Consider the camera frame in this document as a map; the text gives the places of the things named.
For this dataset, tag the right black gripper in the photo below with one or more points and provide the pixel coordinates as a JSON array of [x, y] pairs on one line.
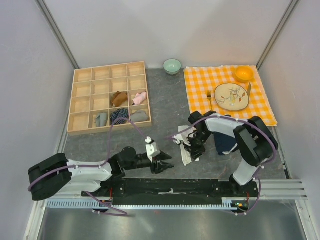
[[195, 152]]

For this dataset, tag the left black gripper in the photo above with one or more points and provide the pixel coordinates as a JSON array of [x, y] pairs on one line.
[[160, 166]]

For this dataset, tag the white cloth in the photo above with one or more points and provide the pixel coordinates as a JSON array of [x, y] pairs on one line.
[[186, 155]]

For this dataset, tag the brown underwear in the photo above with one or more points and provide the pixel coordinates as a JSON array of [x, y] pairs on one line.
[[118, 99]]

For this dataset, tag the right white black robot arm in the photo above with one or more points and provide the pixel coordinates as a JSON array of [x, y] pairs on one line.
[[251, 137]]

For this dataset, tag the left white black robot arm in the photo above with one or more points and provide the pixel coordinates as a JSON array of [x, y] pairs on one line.
[[58, 174]]

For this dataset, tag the navy blue underwear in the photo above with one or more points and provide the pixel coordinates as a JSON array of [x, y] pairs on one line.
[[224, 144]]

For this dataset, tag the gold fork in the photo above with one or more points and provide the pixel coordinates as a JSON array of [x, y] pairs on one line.
[[209, 98]]

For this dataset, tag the beige decorated plate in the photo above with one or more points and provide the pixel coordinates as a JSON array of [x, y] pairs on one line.
[[231, 97]]

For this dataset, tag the striped dark rolled cloth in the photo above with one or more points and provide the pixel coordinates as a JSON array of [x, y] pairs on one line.
[[119, 116]]

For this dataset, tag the pink rolled cloth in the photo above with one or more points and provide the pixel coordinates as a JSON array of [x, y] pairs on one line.
[[139, 98]]

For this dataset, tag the orange checkered tablecloth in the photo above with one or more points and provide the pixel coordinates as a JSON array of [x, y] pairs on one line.
[[200, 79]]

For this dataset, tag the light grey rolled cloth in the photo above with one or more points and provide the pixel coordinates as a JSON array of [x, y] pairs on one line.
[[101, 119]]

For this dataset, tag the wooden compartment tray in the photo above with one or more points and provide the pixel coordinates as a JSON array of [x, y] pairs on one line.
[[92, 90]]

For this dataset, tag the gold knife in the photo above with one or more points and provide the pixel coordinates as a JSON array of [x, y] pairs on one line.
[[249, 90]]

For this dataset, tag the teal ceramic bowl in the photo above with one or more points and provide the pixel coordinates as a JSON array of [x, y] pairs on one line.
[[172, 66]]

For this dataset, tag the orange bowl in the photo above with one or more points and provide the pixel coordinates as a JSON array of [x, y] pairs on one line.
[[243, 74]]

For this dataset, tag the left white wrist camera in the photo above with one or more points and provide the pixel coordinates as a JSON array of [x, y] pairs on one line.
[[152, 148]]

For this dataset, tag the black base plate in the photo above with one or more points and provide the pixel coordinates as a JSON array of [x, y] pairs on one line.
[[173, 192]]

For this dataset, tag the grey cable duct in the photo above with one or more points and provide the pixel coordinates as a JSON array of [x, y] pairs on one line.
[[89, 203]]

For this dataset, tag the aluminium frame rail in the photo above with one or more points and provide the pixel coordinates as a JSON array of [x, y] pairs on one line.
[[270, 189]]

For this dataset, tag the right aluminium corner post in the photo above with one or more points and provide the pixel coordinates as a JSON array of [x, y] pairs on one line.
[[277, 32]]

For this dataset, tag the aluminium corner post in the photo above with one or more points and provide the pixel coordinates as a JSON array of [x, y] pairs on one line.
[[42, 5], [277, 32]]

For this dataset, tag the left aluminium corner post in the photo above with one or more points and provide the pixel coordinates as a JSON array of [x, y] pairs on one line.
[[42, 5]]

